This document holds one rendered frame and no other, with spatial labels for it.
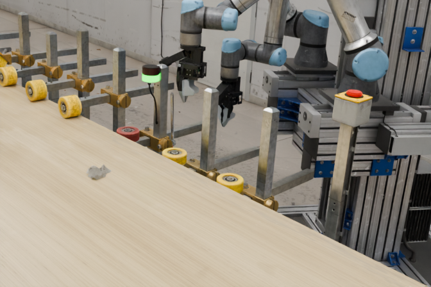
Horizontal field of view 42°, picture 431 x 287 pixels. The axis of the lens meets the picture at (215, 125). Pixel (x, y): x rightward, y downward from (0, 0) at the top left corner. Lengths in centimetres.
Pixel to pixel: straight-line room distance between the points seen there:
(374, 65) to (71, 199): 104
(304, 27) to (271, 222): 123
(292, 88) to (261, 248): 129
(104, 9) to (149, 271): 626
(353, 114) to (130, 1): 558
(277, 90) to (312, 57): 21
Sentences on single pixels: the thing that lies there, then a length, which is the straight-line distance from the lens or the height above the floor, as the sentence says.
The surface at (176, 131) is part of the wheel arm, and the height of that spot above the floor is 86.
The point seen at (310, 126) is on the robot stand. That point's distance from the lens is 205.
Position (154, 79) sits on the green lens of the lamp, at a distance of 194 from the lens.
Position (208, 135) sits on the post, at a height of 96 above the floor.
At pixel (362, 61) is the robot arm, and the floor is 122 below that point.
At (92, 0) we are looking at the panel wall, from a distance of 763.
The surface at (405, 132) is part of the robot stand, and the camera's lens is 211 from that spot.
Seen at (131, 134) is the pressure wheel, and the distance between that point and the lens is 199.
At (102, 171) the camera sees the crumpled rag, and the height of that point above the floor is 91.
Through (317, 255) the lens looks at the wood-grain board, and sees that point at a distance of 137.
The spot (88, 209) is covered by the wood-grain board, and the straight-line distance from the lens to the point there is 151.
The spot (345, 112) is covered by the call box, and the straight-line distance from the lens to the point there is 147.
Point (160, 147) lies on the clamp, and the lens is 204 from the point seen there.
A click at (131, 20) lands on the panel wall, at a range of 687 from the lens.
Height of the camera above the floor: 162
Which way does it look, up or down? 20 degrees down
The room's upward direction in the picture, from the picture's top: 4 degrees clockwise
